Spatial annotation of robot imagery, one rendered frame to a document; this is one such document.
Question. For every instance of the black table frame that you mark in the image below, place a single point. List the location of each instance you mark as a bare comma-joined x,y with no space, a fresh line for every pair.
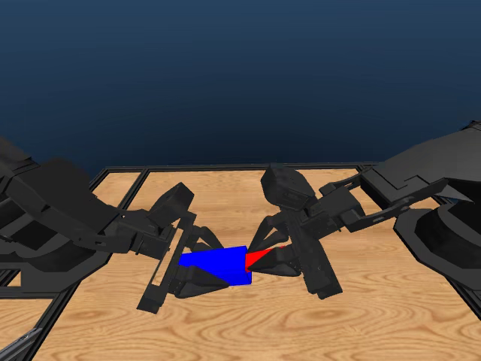
131,190

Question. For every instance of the thin red peg bar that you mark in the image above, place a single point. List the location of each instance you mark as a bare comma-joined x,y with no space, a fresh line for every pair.
255,258

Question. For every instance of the blue hollow socket block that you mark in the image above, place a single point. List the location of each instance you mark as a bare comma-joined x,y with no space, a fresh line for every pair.
218,263

